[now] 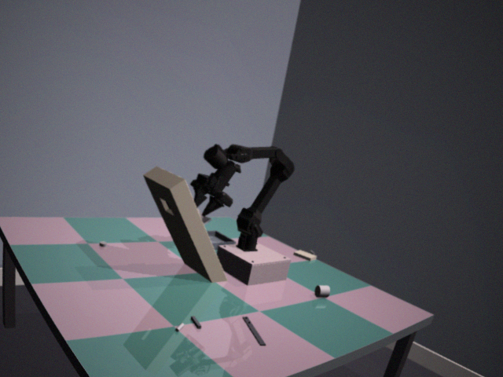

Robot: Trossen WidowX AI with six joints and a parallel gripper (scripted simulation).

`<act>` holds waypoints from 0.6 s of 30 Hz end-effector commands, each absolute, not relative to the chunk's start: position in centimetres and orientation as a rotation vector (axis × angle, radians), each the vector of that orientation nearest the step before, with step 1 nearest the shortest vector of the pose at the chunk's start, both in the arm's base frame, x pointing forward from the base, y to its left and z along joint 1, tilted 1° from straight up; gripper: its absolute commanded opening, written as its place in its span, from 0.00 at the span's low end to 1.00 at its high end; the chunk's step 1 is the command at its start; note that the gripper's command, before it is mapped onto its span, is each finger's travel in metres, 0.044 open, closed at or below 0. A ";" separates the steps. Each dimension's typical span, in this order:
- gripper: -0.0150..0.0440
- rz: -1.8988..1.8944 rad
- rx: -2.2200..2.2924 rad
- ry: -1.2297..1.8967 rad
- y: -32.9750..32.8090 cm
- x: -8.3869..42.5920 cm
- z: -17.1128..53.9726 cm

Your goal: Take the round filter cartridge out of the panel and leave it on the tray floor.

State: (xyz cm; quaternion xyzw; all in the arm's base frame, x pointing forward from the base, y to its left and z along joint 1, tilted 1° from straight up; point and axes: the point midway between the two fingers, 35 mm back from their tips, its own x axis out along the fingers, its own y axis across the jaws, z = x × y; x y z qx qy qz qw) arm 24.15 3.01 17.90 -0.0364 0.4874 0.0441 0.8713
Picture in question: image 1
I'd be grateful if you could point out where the dark grey flat bar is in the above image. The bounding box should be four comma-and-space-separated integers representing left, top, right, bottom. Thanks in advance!
242, 317, 266, 346

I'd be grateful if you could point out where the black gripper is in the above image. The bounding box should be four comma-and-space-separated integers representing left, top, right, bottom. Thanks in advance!
191, 171, 233, 217

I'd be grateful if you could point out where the dark grey rectangular bar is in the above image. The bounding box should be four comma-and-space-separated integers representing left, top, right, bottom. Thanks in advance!
191, 316, 201, 329

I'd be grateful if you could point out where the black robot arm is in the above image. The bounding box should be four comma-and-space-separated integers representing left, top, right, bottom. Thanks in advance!
196, 144, 295, 251

